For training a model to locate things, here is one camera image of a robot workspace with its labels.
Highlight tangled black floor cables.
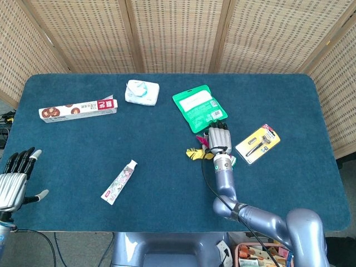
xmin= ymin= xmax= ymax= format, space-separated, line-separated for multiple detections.
xmin=0 ymin=110 xmax=17 ymax=148

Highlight pink yellow feather toy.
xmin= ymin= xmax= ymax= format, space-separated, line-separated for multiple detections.
xmin=185 ymin=135 xmax=237 ymax=167

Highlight white power strip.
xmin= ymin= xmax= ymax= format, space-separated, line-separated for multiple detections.
xmin=216 ymin=240 xmax=233 ymax=266

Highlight pink basket with items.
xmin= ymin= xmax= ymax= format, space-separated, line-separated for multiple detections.
xmin=235 ymin=243 xmax=293 ymax=267

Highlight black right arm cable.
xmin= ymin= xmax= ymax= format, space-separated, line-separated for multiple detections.
xmin=201 ymin=146 xmax=281 ymax=267

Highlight white wet wipes pack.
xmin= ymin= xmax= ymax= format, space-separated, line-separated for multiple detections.
xmin=124 ymin=79 xmax=160 ymax=107

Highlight blue floor cable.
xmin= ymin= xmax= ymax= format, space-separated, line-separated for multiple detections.
xmin=53 ymin=232 xmax=67 ymax=267

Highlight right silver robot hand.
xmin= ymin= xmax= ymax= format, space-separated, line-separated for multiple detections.
xmin=204 ymin=120 xmax=233 ymax=156

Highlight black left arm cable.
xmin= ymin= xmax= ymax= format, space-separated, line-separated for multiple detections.
xmin=11 ymin=228 xmax=58 ymax=267

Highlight green resealable pouch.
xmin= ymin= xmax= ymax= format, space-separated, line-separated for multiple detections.
xmin=172 ymin=85 xmax=229 ymax=134

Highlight floral white toothpaste tube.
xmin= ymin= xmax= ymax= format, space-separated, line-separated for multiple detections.
xmin=100 ymin=159 xmax=139 ymax=206

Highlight woven wooden folding screen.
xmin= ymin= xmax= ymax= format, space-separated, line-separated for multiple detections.
xmin=0 ymin=0 xmax=356 ymax=159

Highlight white red toothpaste box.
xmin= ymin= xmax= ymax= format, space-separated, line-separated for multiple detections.
xmin=38 ymin=95 xmax=118 ymax=124

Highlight blue-grey robot torso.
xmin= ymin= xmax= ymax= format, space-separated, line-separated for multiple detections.
xmin=110 ymin=232 xmax=231 ymax=267

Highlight yellow razor blister pack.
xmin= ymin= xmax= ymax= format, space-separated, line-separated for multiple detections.
xmin=235 ymin=123 xmax=281 ymax=165

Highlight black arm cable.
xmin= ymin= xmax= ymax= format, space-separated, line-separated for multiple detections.
xmin=11 ymin=228 xmax=58 ymax=267
xmin=201 ymin=146 xmax=281 ymax=267

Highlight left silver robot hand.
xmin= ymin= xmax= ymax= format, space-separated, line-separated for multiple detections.
xmin=0 ymin=146 xmax=50 ymax=214

